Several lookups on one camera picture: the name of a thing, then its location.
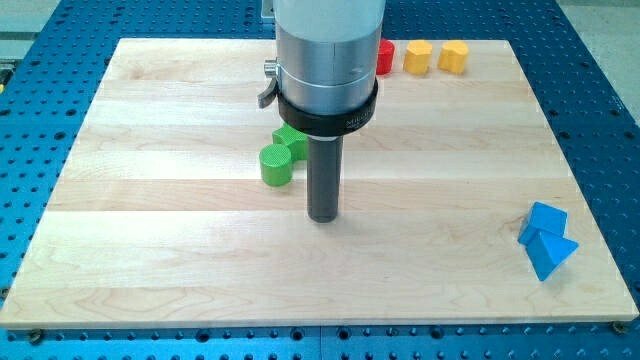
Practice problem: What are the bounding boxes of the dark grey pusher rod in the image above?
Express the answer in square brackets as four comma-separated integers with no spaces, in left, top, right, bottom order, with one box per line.
[307,137,343,223]

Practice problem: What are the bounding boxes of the black clamp ring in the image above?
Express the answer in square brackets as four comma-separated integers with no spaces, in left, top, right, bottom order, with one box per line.
[277,79,378,137]

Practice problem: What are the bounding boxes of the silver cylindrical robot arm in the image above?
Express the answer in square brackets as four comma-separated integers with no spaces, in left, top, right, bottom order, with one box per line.
[258,0,386,223]

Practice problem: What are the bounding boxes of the yellow heart block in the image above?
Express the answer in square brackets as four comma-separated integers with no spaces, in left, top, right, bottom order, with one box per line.
[437,40,469,75]

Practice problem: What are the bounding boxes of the light wooden board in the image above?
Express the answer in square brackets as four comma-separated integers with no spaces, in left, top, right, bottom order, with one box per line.
[1,38,639,329]

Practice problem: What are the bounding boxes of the green star block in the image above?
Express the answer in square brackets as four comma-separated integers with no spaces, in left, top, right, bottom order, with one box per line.
[272,123,308,162]

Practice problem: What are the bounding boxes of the green cylinder block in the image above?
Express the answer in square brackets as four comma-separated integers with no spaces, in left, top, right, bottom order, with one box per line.
[259,144,293,187]

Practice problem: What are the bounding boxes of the red cylinder block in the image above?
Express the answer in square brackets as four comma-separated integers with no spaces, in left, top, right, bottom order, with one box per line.
[376,39,395,75]

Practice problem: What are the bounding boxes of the yellow hexagon block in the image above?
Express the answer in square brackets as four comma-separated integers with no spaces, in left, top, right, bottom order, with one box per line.
[403,39,433,75]

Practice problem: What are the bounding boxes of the blue cube block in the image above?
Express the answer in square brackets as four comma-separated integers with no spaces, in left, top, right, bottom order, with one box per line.
[518,202,568,245]

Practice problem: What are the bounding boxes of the blue triangle block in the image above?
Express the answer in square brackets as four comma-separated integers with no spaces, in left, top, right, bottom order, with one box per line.
[526,230,579,282]

